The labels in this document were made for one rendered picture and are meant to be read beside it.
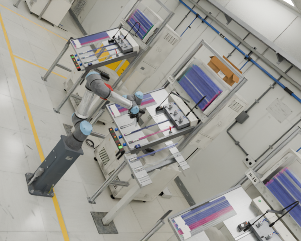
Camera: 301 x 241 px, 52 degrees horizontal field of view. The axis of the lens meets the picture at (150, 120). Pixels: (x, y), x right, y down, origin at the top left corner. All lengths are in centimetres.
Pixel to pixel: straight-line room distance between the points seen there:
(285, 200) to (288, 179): 16
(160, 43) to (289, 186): 251
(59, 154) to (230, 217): 150
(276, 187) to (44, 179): 194
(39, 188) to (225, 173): 263
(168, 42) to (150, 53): 28
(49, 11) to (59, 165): 484
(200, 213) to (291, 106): 230
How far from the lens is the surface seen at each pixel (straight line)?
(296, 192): 265
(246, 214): 274
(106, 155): 372
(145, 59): 429
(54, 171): 286
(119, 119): 327
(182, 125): 315
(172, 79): 355
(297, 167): 287
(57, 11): 722
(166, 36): 427
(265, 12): 523
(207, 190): 470
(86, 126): 265
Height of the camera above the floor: 194
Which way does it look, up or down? 18 degrees down
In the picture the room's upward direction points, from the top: 42 degrees clockwise
